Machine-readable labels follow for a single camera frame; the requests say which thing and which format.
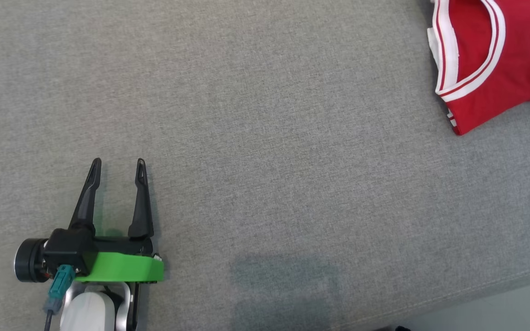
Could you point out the red jersey with white sleeve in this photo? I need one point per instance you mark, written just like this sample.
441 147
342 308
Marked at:
513 59

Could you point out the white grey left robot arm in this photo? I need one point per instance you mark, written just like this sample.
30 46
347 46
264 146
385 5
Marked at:
90 310

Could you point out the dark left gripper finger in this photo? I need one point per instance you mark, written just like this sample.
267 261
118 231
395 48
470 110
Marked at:
88 202
141 207

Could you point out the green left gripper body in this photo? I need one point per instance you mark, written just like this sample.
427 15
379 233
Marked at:
122 269

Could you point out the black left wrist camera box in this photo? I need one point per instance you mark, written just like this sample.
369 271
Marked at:
67 248

